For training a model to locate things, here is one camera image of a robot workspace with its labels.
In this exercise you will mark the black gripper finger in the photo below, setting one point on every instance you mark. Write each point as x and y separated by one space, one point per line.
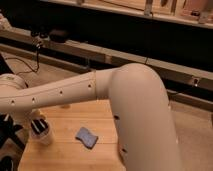
43 125
36 126

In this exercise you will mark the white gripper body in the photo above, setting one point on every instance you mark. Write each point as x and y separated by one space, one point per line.
24 118

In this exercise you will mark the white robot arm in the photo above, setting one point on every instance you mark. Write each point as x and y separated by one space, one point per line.
138 101

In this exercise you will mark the black office chair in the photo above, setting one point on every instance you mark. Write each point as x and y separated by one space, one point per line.
11 145

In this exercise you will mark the blue sponge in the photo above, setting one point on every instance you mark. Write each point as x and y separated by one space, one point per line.
86 137

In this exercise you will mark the orange ribbed bowl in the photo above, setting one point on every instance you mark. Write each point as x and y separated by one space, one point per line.
119 148

